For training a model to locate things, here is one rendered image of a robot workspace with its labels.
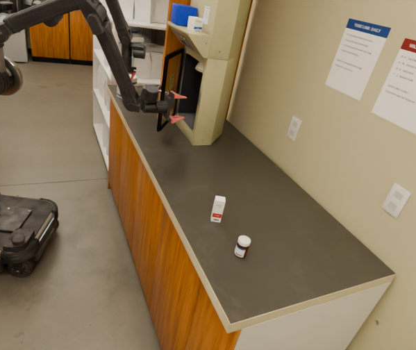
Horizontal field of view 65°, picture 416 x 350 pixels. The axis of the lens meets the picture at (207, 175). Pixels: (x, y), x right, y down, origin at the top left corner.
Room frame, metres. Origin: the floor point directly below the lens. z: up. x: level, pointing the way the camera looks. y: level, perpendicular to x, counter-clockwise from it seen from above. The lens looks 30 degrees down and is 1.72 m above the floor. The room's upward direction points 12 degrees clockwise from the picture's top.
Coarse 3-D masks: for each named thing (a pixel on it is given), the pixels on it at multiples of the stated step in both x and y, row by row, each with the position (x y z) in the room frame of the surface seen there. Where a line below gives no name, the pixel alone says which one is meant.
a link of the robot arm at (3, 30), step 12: (48, 0) 1.25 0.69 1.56; (60, 0) 1.23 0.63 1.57; (72, 0) 1.22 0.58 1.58; (84, 0) 1.22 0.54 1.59; (96, 0) 1.28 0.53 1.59; (24, 12) 1.23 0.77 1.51; (36, 12) 1.23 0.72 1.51; (48, 12) 1.23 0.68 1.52; (60, 12) 1.24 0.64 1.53; (84, 12) 1.23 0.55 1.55; (96, 12) 1.23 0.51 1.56; (0, 24) 1.21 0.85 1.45; (12, 24) 1.23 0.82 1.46; (24, 24) 1.24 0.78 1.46; (36, 24) 1.26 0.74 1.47; (0, 36) 1.22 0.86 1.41
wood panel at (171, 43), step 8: (176, 0) 1.91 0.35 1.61; (184, 0) 1.93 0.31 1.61; (168, 8) 1.92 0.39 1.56; (168, 16) 1.91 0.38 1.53; (248, 16) 2.13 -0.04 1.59; (168, 32) 1.90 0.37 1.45; (168, 40) 1.90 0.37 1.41; (176, 40) 1.92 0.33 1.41; (168, 48) 1.90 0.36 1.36; (176, 48) 1.93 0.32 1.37; (240, 48) 2.13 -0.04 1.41; (160, 80) 1.92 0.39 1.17; (232, 88) 2.13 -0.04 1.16
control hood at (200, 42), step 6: (168, 24) 1.84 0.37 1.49; (174, 24) 1.75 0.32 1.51; (174, 30) 1.78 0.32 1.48; (180, 30) 1.66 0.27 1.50; (186, 30) 1.64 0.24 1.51; (186, 36) 1.62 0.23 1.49; (192, 36) 1.57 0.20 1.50; (198, 36) 1.58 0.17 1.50; (204, 36) 1.60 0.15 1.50; (210, 36) 1.62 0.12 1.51; (192, 42) 1.59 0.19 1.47; (198, 42) 1.59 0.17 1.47; (204, 42) 1.60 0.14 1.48; (192, 48) 1.68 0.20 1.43; (198, 48) 1.59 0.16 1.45; (204, 48) 1.60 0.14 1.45; (204, 54) 1.61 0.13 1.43
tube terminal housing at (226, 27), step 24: (192, 0) 1.87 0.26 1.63; (216, 0) 1.63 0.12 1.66; (240, 0) 1.68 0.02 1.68; (216, 24) 1.62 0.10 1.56; (240, 24) 1.76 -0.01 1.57; (216, 48) 1.63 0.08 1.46; (216, 72) 1.65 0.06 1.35; (216, 96) 1.66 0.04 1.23; (216, 120) 1.69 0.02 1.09; (192, 144) 1.62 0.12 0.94
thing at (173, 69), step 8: (176, 56) 1.76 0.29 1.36; (168, 64) 1.62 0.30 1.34; (176, 64) 1.78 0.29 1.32; (168, 72) 1.64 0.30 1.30; (176, 72) 1.80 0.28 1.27; (168, 80) 1.66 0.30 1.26; (176, 80) 1.82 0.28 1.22; (168, 88) 1.67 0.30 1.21; (176, 88) 1.84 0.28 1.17; (160, 96) 1.58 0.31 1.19; (168, 96) 1.69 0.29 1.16
